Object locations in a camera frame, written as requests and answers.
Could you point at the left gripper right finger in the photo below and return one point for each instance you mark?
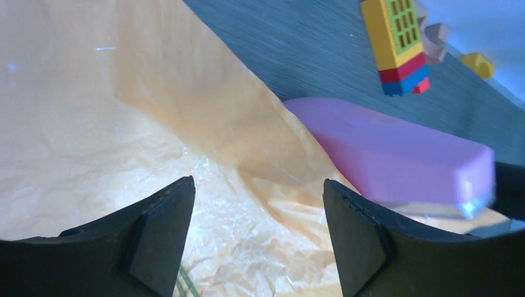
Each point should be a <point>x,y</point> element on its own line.
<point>382,253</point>

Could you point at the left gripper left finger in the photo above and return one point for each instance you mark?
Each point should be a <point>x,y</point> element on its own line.
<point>135,251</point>

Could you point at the orange yellow wrapping paper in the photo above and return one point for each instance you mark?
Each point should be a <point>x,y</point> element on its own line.
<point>103,103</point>

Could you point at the orange flower bouquet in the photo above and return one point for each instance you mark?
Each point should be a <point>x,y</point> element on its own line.
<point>184,286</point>

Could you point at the pink metronome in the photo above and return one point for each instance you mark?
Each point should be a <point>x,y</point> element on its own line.
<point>409,168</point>

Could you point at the red blue toy blocks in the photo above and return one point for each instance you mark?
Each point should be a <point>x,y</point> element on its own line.
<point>411,77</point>

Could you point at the small yellow toy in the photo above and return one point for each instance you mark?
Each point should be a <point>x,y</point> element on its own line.
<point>479,64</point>

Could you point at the wooden toy pieces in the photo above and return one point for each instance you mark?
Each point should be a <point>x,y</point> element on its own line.
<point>434,37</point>

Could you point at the yellow toy block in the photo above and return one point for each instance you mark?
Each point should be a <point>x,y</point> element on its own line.
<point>393,31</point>

